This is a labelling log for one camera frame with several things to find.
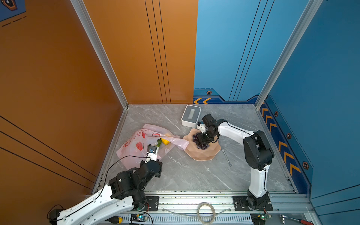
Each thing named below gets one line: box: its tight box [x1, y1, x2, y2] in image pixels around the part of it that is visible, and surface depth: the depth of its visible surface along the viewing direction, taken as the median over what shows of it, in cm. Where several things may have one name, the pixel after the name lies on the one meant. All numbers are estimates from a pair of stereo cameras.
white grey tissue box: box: [180, 104, 202, 128], surface depth 110 cm
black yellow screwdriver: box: [103, 216, 124, 225], surface depth 68 cm
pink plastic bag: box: [116, 124, 190, 170], surface depth 84 cm
